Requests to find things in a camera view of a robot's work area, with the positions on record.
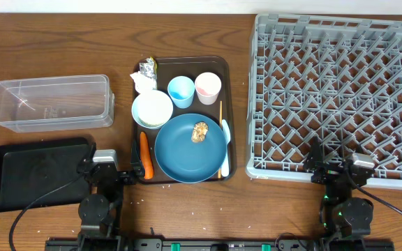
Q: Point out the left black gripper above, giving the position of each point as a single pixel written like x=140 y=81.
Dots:
x=108 y=175

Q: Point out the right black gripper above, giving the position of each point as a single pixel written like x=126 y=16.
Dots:
x=315 y=161

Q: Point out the dark blue plate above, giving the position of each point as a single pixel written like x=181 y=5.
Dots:
x=184 y=160

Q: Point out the light blue rice bowl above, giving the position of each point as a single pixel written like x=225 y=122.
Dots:
x=152 y=109

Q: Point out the white paper napkin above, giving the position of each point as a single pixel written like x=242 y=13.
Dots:
x=143 y=83

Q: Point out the light blue cup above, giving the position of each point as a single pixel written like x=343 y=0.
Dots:
x=181 y=90

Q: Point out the pink cup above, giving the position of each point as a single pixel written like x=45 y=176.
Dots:
x=207 y=87

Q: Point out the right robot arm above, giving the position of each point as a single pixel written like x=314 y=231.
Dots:
x=346 y=219

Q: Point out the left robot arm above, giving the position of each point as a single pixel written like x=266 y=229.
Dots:
x=100 y=212

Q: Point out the grey dishwasher rack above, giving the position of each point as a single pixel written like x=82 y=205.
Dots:
x=336 y=79

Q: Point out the orange carrot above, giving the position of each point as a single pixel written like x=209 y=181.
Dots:
x=145 y=157

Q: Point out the dark brown serving tray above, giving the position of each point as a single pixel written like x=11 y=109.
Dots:
x=191 y=67

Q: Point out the brown food scrap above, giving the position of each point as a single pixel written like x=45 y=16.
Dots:
x=199 y=132

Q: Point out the light blue plastic spoon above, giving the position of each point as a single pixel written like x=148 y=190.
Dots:
x=225 y=167

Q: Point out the wooden chopstick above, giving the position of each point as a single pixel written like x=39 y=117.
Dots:
x=220 y=125

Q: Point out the clear plastic bin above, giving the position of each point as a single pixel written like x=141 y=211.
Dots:
x=56 y=103

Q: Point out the black plastic bin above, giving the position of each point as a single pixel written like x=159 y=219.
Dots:
x=30 y=170

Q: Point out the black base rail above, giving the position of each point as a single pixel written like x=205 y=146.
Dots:
x=155 y=244

